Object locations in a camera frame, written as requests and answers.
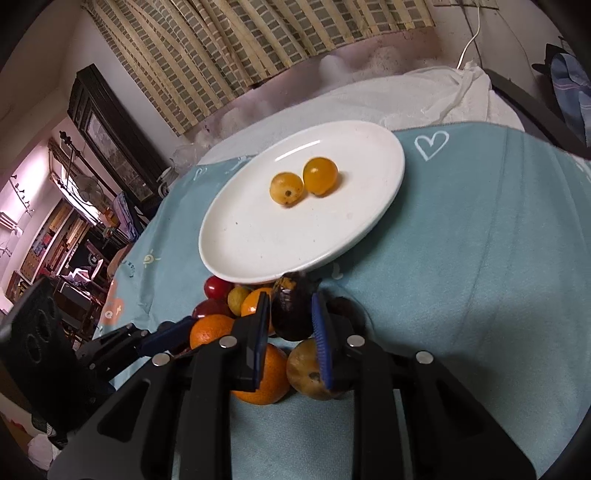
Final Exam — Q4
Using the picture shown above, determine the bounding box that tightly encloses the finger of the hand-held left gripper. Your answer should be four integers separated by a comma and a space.
76, 316, 195, 374

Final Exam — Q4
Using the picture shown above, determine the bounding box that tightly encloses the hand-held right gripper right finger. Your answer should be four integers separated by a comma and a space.
312, 292, 537, 480

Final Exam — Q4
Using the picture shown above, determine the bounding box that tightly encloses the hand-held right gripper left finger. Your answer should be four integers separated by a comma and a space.
46, 292, 278, 480

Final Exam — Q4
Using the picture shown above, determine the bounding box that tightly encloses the dark purple stemmed fruit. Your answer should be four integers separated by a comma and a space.
270, 272, 319, 342

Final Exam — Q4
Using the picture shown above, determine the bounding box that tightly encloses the brownish yellow round fruit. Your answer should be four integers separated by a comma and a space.
286, 338, 345, 401

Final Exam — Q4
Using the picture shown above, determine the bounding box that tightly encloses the orange tangerine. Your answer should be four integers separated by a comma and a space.
189, 314, 236, 350
231, 344, 291, 406

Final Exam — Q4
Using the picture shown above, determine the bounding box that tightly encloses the large red plum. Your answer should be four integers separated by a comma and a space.
191, 299, 232, 320

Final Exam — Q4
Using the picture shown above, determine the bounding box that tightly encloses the white oval plate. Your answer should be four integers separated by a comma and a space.
198, 120, 406, 284

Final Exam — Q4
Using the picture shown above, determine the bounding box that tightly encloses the yellow loquat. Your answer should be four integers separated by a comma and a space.
270, 171, 305, 206

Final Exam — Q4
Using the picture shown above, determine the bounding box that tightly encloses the small smooth orange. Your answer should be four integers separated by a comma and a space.
240, 287, 278, 337

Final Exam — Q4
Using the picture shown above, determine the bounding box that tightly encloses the yellow-green loquat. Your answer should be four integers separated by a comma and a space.
228, 286, 252, 317

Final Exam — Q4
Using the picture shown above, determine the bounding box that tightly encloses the small red tomato on cloth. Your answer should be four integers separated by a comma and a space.
204, 275, 234, 301

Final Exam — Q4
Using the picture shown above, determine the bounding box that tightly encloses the wooden shelf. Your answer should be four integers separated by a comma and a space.
14, 198, 93, 287

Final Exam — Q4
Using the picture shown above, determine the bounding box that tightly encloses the teal printed blanket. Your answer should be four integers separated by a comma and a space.
92, 122, 591, 480

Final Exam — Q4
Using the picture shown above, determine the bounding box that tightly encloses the shiny yellow-orange round fruit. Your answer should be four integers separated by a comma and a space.
302, 157, 339, 195

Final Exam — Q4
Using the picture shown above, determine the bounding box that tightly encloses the electric fan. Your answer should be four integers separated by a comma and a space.
76, 173, 105, 204

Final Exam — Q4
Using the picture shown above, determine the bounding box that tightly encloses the clear plastic bag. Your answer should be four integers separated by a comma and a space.
172, 142, 205, 177

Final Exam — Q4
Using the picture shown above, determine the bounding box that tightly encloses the dark framed cabinet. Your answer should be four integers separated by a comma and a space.
67, 64, 169, 217

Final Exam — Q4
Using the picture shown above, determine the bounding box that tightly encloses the white cloth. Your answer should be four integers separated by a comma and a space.
196, 65, 525, 167

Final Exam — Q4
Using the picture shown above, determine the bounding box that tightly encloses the checkered beige curtain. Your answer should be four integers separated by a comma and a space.
81, 0, 437, 137

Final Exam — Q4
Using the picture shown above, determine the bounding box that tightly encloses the black chair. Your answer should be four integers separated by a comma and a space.
485, 68, 591, 160

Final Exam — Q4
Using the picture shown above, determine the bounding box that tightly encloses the blue garment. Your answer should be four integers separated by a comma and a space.
549, 51, 591, 148

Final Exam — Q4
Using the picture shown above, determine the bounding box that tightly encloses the white cable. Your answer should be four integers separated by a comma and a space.
457, 0, 490, 70

